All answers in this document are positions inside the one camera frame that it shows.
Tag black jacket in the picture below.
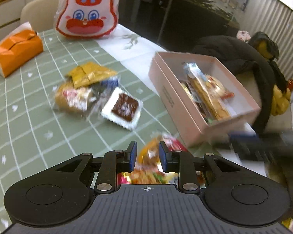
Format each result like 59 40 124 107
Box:
192 35 275 133

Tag green checked tablecloth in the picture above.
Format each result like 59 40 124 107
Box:
0 28 226 232

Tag black white snack bar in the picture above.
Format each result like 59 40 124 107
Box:
180 81 215 124

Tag red pink snack bag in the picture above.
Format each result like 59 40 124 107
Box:
117 132 187 185

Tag beige dining chair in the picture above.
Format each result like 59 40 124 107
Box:
20 0 59 32

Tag long biscuit packet blue top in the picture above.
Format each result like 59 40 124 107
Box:
184 62 230 121

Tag yellow plush toy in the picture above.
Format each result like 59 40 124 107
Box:
248 32 291 116

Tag orange tissue box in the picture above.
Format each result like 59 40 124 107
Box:
0 22 44 78

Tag gold foil snack packet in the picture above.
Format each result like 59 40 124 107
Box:
65 62 118 89

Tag pink cardboard box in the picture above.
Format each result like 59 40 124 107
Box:
149 52 260 147

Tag round bread in clear wrapper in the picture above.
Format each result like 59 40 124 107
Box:
53 82 97 114

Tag red white bunny bag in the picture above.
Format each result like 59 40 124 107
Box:
54 0 119 39

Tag round cake orange wrapper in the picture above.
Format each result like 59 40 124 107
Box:
206 74 234 99

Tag chocolate square white wrapper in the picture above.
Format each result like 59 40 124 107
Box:
100 87 143 130

